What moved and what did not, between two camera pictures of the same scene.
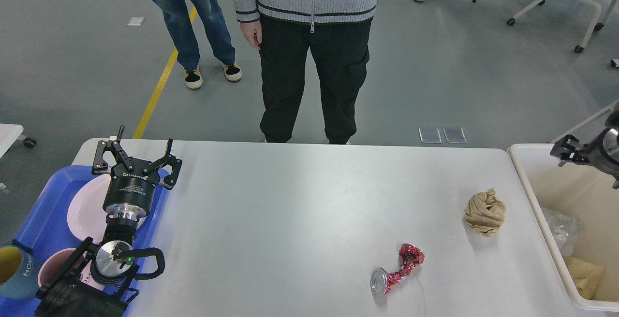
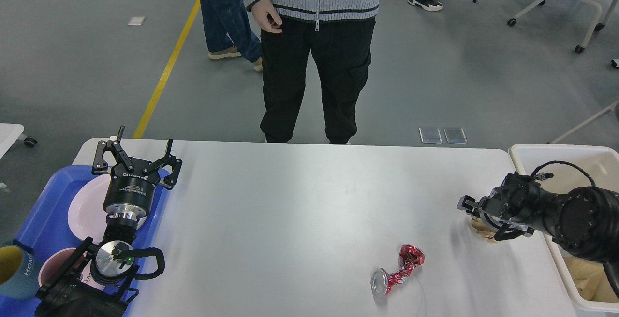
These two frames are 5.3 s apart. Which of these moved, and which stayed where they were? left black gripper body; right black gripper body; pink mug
Moved: right black gripper body
Stayed: pink mug; left black gripper body
